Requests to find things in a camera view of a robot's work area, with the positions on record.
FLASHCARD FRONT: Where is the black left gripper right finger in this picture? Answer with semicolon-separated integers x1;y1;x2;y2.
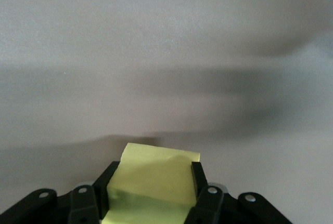
185;161;294;224

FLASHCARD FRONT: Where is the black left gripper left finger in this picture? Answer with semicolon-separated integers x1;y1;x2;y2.
0;161;120;224

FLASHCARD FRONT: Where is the yellow foam cube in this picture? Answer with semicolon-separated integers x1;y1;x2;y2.
101;142;201;224

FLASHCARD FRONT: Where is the brown paper table cover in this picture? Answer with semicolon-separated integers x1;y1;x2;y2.
0;0;333;224

